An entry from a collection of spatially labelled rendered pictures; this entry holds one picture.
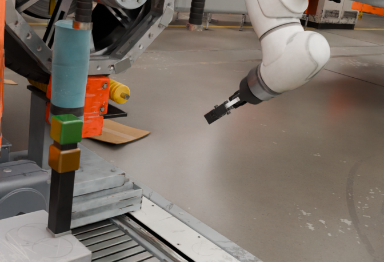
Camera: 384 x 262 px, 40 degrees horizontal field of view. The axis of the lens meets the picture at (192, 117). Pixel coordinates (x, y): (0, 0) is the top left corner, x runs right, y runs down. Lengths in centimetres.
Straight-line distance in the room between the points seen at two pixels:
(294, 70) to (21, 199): 67
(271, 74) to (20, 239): 64
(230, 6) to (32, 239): 132
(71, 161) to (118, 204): 89
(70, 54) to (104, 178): 55
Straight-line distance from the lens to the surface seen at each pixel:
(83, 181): 170
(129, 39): 161
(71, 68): 133
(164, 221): 183
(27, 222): 101
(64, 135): 88
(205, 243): 173
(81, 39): 132
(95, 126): 156
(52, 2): 170
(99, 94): 154
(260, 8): 124
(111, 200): 175
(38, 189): 130
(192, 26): 141
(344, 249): 208
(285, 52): 119
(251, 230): 203
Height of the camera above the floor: 94
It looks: 17 degrees down
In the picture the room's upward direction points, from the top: 9 degrees clockwise
